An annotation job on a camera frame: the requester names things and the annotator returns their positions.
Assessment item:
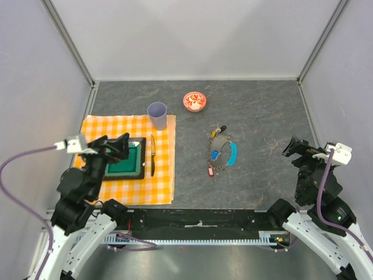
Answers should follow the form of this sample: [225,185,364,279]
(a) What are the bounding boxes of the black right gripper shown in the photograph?
[281,134,335,200]

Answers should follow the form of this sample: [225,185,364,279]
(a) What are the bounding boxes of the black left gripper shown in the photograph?
[83,132,131,198]

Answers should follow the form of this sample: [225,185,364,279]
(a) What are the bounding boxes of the metal chain keyring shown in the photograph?
[207,134,233,170]

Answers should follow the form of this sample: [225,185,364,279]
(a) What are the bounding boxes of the blue keyring handle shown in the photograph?
[226,142,238,166]

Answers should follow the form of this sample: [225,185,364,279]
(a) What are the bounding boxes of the black tagged key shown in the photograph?
[217,125,227,133]

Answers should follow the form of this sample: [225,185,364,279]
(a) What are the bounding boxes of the blue tagged silver key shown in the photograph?
[211,150,220,161]

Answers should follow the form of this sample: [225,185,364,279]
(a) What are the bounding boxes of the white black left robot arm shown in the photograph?
[29,133,244,279]

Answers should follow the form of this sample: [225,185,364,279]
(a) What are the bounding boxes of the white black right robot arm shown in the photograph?
[266,137,372,279]

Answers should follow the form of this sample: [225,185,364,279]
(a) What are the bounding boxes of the black teal square plate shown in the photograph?
[103,138,146,181]

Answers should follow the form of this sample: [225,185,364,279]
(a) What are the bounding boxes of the lilac plastic cup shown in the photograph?
[147,102,167,131]

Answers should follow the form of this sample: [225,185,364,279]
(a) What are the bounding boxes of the orange checkered cloth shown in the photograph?
[81,115,176,205]

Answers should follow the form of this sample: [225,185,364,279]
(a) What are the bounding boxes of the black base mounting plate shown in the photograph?
[115,199,294,239]

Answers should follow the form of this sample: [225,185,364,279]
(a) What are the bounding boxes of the red patterned ceramic bowl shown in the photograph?
[182,92,207,113]

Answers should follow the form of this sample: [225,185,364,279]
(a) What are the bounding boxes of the black handled knife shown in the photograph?
[151,135,156,177]

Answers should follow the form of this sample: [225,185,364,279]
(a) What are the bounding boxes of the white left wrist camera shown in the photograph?
[54,133,88,154]

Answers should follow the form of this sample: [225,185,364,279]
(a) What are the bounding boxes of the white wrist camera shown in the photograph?
[54,133,88,154]
[312,142,352,166]

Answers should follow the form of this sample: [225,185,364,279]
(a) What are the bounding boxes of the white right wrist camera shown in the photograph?
[312,142,352,166]

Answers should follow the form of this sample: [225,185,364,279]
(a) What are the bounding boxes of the grey cable duct rail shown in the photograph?
[75,230,291,246]

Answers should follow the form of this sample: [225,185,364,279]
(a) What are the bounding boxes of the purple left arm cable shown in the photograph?
[0,145,158,280]

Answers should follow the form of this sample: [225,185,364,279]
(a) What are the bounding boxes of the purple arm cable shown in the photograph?
[0,145,158,280]
[261,148,373,263]

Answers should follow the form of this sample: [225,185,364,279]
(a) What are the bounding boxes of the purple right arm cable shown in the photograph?
[261,148,373,263]

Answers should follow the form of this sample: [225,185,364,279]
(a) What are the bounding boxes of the aluminium corner frame post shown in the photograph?
[296,0,350,85]

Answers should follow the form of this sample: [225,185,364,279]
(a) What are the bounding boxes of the left aluminium frame post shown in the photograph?
[40,0,97,88]

